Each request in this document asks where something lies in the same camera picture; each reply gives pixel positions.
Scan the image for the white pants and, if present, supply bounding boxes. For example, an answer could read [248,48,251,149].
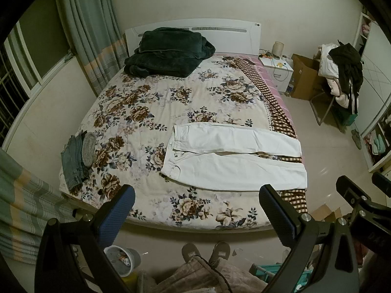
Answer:
[161,122,307,192]

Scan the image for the flat cardboard on floor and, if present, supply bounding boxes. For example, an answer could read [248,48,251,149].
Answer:
[310,204,343,222]

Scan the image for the small trash bin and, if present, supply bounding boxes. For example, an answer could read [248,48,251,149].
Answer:
[103,245,141,278]

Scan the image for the teal plastic stool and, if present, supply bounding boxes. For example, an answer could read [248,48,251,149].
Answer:
[249,263,312,291]

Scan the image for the white wardrobe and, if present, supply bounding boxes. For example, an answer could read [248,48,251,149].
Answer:
[353,13,390,172]

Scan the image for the right grey slipper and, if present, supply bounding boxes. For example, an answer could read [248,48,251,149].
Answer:
[209,241,231,263]

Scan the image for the grey slipper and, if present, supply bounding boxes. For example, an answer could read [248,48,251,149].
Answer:
[209,241,231,263]
[182,243,201,263]

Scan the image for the folded grey-green clothes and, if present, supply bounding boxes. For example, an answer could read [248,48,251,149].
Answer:
[61,131,96,192]

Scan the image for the left grey slipper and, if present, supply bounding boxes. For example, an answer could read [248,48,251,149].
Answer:
[182,243,201,263]

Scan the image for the green curtain lower left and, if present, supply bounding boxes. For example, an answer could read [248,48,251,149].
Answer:
[0,151,74,265]

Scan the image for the brown checkered blanket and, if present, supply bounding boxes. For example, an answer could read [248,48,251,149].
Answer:
[223,56,308,214]

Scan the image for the floral bed blanket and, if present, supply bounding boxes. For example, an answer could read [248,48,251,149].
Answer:
[60,54,276,231]

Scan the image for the cardboard box by cabinet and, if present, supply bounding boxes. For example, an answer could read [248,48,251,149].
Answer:
[291,54,324,101]

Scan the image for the chair with piled clothes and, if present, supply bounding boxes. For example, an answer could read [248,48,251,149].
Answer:
[314,42,363,128]

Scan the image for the white bedside cabinet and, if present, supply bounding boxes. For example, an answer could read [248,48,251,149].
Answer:
[259,56,293,93]

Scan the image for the cream table lamp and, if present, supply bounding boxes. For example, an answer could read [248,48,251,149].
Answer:
[272,41,284,58]

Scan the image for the pink striped bed sheet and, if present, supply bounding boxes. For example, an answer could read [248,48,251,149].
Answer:
[239,54,294,126]

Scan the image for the dark green folded blanket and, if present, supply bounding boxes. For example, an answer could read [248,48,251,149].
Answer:
[124,27,215,78]

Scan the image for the white bed headboard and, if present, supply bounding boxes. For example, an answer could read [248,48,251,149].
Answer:
[125,19,261,56]

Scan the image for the green striped curtain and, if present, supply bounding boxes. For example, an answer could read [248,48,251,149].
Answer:
[60,0,127,94]

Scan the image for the window frame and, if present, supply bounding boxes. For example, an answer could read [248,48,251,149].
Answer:
[1,0,74,144]

